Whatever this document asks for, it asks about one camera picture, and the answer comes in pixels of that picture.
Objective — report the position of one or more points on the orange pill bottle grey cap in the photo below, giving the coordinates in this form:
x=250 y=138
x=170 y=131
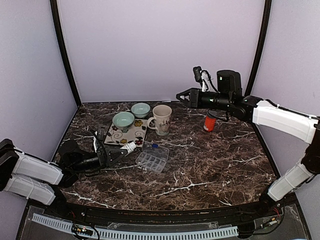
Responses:
x=209 y=122

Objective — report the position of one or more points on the blue striped ceramic bowl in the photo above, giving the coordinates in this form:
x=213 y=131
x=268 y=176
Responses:
x=140 y=110

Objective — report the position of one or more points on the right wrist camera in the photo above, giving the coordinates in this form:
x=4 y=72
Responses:
x=202 y=77

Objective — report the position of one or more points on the black frame post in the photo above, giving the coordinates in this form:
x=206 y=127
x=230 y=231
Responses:
x=260 y=46
x=63 y=51

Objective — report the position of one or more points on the cream ceramic mug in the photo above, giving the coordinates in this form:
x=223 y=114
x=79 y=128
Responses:
x=161 y=119

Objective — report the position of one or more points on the clear plastic pill organizer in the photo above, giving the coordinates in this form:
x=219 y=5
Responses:
x=153 y=157

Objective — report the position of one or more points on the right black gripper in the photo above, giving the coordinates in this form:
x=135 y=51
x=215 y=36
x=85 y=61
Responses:
x=193 y=103

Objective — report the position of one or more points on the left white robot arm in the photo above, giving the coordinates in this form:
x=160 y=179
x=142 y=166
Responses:
x=37 y=179

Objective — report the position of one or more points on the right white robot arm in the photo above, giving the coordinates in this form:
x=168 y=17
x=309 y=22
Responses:
x=228 y=97

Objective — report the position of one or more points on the small white pill bottle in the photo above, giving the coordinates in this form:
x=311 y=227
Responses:
x=129 y=147

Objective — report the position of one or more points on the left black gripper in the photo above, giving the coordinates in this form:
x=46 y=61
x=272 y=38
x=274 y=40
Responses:
x=104 y=159

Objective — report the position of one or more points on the white slotted cable duct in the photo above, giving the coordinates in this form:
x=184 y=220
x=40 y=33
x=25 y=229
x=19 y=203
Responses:
x=97 y=233

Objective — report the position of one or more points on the light green ceramic bowl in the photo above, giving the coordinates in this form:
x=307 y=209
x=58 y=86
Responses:
x=123 y=121

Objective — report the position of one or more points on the left black frame post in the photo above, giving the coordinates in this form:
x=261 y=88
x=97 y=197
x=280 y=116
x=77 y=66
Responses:
x=63 y=51

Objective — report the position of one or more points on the black front rail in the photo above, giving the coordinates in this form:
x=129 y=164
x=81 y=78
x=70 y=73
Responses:
x=239 y=214

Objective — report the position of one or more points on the floral rectangular ceramic plate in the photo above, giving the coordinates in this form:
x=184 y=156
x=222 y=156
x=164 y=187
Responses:
x=136 y=134

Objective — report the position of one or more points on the right black frame post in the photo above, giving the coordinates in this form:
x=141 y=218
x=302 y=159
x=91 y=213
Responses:
x=260 y=46

